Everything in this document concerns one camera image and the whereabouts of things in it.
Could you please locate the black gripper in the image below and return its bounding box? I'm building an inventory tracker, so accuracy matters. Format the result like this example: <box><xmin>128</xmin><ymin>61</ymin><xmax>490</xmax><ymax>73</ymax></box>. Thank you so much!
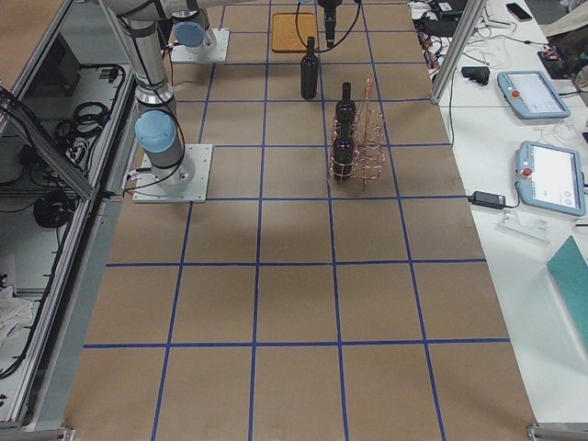
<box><xmin>317</xmin><ymin>0</ymin><xmax>343</xmax><ymax>49</ymax></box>

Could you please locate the dark wine bottle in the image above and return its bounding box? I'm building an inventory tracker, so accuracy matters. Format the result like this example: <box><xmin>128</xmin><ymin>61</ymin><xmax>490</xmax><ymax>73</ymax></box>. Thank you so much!
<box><xmin>335</xmin><ymin>82</ymin><xmax>356</xmax><ymax>135</ymax></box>
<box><xmin>333</xmin><ymin>123</ymin><xmax>355</xmax><ymax>182</ymax></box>
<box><xmin>300</xmin><ymin>36</ymin><xmax>320</xmax><ymax>99</ymax></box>

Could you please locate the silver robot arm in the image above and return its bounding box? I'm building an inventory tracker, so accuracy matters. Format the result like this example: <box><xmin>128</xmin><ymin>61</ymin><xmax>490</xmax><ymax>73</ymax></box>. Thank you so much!
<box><xmin>172</xmin><ymin>0</ymin><xmax>345</xmax><ymax>52</ymax></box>
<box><xmin>101</xmin><ymin>1</ymin><xmax>209</xmax><ymax>186</ymax></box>

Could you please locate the wooden tray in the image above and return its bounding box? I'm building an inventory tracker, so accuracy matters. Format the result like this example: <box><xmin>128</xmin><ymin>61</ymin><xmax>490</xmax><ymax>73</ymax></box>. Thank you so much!
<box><xmin>271</xmin><ymin>12</ymin><xmax>317</xmax><ymax>53</ymax></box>

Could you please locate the black handheld device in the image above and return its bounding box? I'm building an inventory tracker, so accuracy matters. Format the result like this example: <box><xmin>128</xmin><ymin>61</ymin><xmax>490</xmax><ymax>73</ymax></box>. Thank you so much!
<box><xmin>461</xmin><ymin>66</ymin><xmax>490</xmax><ymax>85</ymax></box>

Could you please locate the black smartphone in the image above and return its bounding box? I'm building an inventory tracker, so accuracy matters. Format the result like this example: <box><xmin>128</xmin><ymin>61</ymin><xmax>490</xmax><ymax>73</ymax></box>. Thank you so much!
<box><xmin>505</xmin><ymin>3</ymin><xmax>533</xmax><ymax>22</ymax></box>

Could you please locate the far teach pendant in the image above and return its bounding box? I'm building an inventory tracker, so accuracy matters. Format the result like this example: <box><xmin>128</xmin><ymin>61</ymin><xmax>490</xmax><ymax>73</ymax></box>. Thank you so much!
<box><xmin>497</xmin><ymin>71</ymin><xmax>571</xmax><ymax>119</ymax></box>

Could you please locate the teach pendant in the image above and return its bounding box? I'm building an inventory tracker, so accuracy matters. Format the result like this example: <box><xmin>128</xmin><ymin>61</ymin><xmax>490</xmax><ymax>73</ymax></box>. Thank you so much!
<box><xmin>497</xmin><ymin>71</ymin><xmax>571</xmax><ymax>119</ymax></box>
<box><xmin>515</xmin><ymin>141</ymin><xmax>586</xmax><ymax>216</ymax></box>

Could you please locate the black power adapter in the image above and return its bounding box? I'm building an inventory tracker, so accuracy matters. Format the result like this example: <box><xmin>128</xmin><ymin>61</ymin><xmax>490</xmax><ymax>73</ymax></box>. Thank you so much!
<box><xmin>468</xmin><ymin>191</ymin><xmax>506</xmax><ymax>210</ymax></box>

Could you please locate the near teach pendant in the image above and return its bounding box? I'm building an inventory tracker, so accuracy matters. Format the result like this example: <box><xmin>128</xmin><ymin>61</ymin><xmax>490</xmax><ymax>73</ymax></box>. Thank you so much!
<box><xmin>515</xmin><ymin>141</ymin><xmax>586</xmax><ymax>216</ymax></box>

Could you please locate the clear acrylic stand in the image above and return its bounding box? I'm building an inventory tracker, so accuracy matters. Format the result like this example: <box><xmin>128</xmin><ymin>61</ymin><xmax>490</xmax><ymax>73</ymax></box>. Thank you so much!
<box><xmin>497</xmin><ymin>209</ymin><xmax>549</xmax><ymax>243</ymax></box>

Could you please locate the teal folder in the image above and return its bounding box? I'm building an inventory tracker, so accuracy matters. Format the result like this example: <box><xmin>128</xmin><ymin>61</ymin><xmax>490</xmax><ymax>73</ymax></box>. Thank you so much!
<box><xmin>547</xmin><ymin>236</ymin><xmax>587</xmax><ymax>349</ymax></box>

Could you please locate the copper wire bottle basket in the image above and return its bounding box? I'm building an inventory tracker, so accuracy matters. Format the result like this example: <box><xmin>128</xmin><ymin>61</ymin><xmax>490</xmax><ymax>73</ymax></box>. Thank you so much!
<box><xmin>329</xmin><ymin>76</ymin><xmax>385</xmax><ymax>184</ymax></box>

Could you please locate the aluminium frame post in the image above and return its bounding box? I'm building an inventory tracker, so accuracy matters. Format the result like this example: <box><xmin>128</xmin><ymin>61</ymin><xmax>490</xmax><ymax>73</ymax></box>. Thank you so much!
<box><xmin>430</xmin><ymin>0</ymin><xmax>486</xmax><ymax>105</ymax></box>

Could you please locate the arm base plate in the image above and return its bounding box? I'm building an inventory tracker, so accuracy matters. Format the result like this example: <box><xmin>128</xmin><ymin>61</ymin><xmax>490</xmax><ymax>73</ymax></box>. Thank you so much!
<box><xmin>132</xmin><ymin>144</ymin><xmax>213</xmax><ymax>203</ymax></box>
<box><xmin>172</xmin><ymin>28</ymin><xmax>231</xmax><ymax>64</ymax></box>

